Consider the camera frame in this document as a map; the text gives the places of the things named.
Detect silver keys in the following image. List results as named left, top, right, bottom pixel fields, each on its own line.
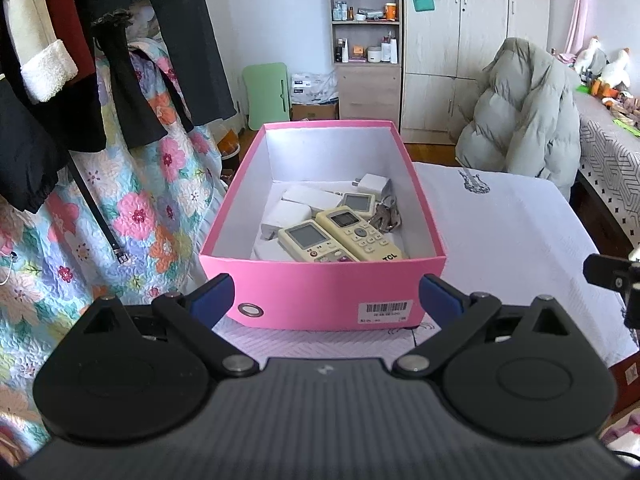
left=369, top=195, right=401, bottom=234

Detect white guitar print tablecloth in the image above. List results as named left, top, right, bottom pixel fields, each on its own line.
left=214, top=164, right=638, bottom=365

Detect bed with patterned sheet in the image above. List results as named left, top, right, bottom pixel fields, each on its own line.
left=574, top=92, right=639, bottom=248

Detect floral quilt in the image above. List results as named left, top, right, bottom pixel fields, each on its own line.
left=1, top=38, right=226, bottom=465

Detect pale green puffer jacket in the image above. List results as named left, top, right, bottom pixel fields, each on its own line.
left=456, top=38, right=582, bottom=198

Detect plush toys on bed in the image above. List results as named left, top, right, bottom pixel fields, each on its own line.
left=573, top=36, right=639, bottom=115

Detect beige TCL remote control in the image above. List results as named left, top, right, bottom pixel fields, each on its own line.
left=314, top=206, right=405, bottom=262

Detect beige remote control front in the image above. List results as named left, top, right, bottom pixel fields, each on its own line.
left=278, top=220, right=358, bottom=263

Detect small beige remote control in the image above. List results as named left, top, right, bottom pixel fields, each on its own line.
left=340, top=193, right=376, bottom=221

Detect white power brick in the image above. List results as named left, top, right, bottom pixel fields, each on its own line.
left=253, top=184, right=343, bottom=262

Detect pink cardboard box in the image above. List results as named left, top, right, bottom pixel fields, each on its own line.
left=200, top=119, right=446, bottom=330

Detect white charger adapter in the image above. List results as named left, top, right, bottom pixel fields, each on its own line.
left=352, top=174, right=393, bottom=200

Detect black hanging garment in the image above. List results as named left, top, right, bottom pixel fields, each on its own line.
left=1, top=0, right=235, bottom=212

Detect wooden wardrobe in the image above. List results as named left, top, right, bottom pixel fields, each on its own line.
left=400, top=0, right=550, bottom=144

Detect cardboard box on floor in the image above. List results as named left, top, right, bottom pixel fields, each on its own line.
left=291, top=103, right=338, bottom=122

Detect wooden shelf cabinet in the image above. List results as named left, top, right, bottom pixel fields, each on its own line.
left=330, top=0, right=404, bottom=124

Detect white door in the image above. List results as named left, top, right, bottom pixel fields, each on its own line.
left=195, top=0, right=252, bottom=131

